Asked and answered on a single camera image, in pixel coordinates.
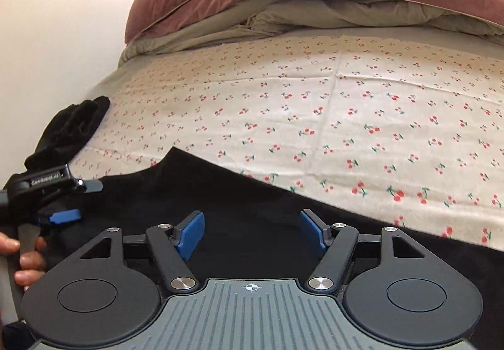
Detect cherry print bed sheet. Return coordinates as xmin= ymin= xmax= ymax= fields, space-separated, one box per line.
xmin=73 ymin=37 xmax=504 ymax=252

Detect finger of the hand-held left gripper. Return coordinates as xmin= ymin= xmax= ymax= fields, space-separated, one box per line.
xmin=78 ymin=179 xmax=104 ymax=194
xmin=38 ymin=209 xmax=83 ymax=226

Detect person's left hand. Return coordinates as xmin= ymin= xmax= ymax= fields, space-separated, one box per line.
xmin=0 ymin=233 xmax=49 ymax=291

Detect black pants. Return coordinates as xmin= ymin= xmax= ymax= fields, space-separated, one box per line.
xmin=35 ymin=146 xmax=504 ymax=339

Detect folded black cloth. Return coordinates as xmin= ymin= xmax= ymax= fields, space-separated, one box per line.
xmin=24 ymin=95 xmax=111 ymax=172

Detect grey bed sheet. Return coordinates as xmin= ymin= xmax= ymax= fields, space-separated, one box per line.
xmin=79 ymin=25 xmax=504 ymax=107

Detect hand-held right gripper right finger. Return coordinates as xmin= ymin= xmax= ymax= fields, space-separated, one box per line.
xmin=300 ymin=209 xmax=424 ymax=293

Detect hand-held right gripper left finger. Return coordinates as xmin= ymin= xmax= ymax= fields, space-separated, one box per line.
xmin=81 ymin=211 xmax=206 ymax=293

